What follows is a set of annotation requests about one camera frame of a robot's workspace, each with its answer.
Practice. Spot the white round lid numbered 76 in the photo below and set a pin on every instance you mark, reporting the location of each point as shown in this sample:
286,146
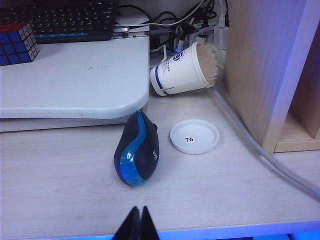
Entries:
197,132

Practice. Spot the black and blue computer mouse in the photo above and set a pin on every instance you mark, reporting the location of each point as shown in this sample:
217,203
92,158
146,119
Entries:
147,150

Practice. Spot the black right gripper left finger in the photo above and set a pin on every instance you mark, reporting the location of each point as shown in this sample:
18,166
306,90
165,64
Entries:
130,227

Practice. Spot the white paper cup blue print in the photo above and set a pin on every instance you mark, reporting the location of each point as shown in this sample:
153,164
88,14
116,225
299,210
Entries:
175,72

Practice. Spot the white desk riser platform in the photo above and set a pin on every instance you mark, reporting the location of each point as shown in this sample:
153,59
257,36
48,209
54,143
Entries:
75,80

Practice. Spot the light wooden shelf unit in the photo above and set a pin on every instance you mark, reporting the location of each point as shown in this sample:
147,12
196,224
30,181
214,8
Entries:
250,62

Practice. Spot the white power adapter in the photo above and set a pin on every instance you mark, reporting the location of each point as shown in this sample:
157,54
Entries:
221,35

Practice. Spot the black computer keyboard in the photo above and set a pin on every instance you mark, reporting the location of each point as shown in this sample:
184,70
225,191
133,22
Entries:
70,20

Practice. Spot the bundle of wooden sticks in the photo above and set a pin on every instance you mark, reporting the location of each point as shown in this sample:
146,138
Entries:
207,65

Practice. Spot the Rubik's cube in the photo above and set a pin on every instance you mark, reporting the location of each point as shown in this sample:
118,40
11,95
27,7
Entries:
12,47

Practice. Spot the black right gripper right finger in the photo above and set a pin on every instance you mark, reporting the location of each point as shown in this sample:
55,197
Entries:
148,228

